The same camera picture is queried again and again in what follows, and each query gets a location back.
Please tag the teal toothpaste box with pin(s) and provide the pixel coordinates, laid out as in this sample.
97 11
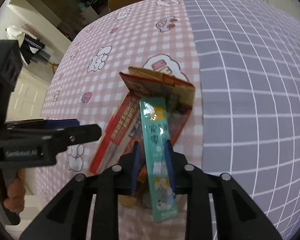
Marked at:
155 135

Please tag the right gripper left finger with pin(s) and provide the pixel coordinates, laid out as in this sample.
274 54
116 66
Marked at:
66 216

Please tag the white door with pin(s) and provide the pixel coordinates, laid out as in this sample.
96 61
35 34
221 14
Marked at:
27 100

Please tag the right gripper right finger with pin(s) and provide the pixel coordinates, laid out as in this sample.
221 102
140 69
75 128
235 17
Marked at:
237 215

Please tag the red carton box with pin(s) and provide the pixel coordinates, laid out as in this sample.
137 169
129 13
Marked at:
140 119

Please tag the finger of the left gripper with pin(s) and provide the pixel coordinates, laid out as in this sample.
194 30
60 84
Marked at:
73 135
42 124

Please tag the pink checkered tablecloth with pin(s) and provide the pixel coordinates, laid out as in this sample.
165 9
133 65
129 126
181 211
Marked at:
143 49

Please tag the person's left hand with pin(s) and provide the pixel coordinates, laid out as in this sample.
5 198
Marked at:
16 193

